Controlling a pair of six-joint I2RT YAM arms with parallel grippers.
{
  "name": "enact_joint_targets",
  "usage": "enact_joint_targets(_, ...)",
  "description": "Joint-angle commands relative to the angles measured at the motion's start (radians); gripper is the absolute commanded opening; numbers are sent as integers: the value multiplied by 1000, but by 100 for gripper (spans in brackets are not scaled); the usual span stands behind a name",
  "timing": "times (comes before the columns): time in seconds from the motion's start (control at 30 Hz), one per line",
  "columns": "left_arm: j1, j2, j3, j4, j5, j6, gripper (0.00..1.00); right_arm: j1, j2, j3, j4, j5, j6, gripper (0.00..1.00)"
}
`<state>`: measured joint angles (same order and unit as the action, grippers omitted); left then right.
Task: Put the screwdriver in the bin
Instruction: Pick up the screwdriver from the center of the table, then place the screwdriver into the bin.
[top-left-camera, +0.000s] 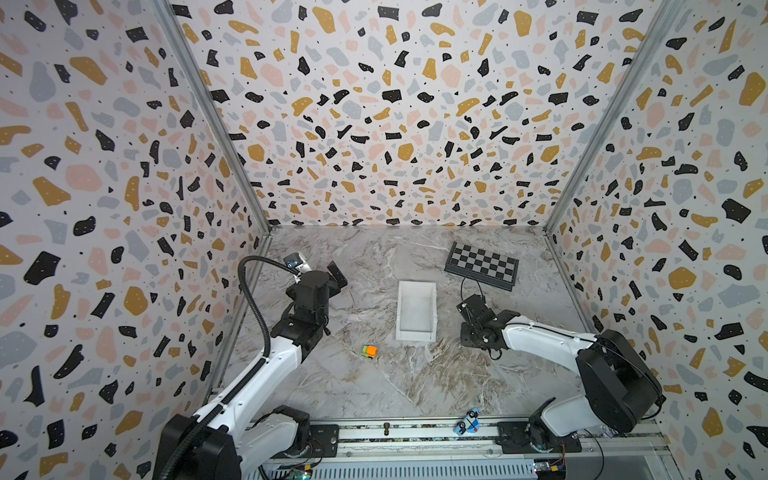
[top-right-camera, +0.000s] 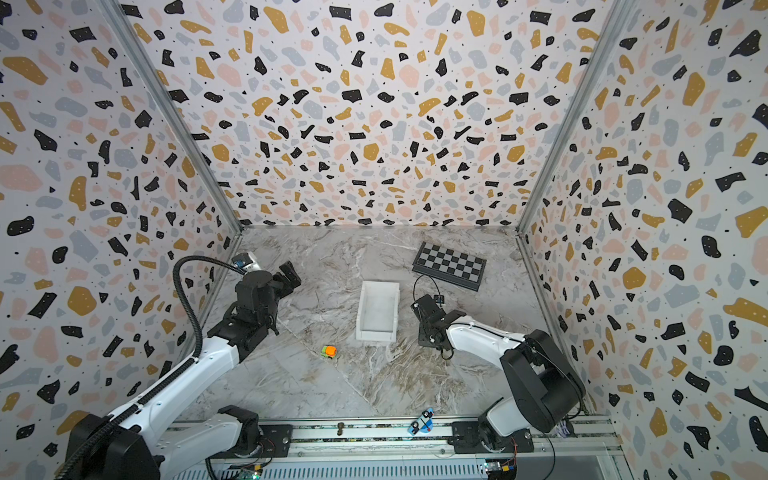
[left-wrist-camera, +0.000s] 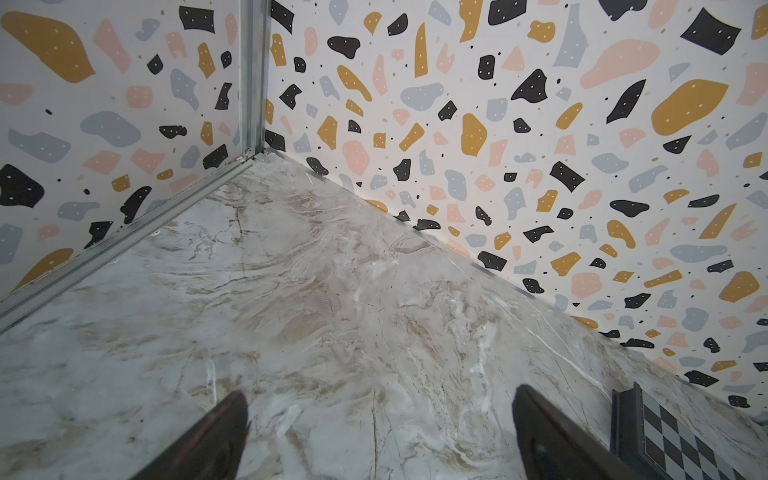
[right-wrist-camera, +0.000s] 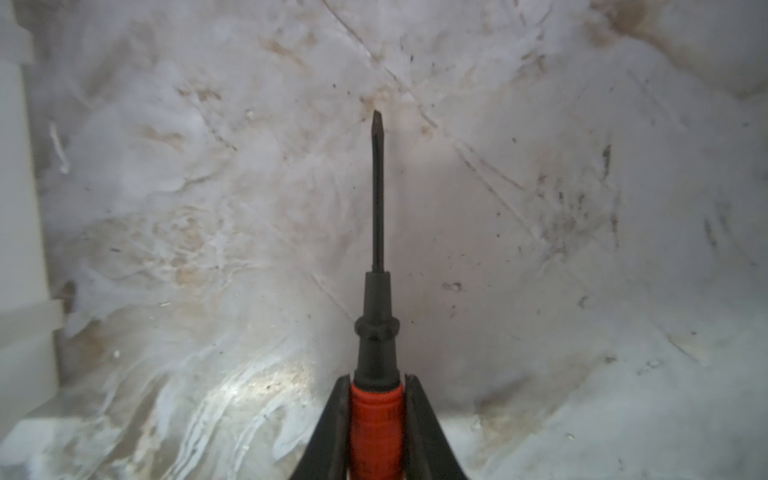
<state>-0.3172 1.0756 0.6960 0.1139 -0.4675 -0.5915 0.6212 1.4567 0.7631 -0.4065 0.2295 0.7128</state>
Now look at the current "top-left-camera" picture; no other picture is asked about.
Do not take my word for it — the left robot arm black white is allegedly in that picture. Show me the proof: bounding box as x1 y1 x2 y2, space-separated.
152 254 348 479

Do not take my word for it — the black corrugated cable hose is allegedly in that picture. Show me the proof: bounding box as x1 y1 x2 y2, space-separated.
236 254 301 361

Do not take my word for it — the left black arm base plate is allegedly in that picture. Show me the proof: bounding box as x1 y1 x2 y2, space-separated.
271 424 340 462

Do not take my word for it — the blue small clip object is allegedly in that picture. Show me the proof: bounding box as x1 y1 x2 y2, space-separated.
454 408 479 436

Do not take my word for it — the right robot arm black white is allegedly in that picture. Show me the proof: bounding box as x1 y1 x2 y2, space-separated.
457 294 666 449

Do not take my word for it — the aluminium mounting rail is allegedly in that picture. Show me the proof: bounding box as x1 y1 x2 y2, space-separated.
247 415 682 479

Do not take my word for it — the colourful small cube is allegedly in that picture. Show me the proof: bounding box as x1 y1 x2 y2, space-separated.
361 345 378 359

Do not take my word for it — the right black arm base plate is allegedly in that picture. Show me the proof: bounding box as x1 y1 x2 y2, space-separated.
495 421 582 455

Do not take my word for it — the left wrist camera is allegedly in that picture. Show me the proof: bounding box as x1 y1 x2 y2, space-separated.
283 252 312 274

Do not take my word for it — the white rectangular bin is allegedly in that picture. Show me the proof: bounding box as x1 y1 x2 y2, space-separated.
395 281 437 343

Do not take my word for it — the black white chessboard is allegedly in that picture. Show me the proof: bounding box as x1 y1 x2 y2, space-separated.
444 242 519 292

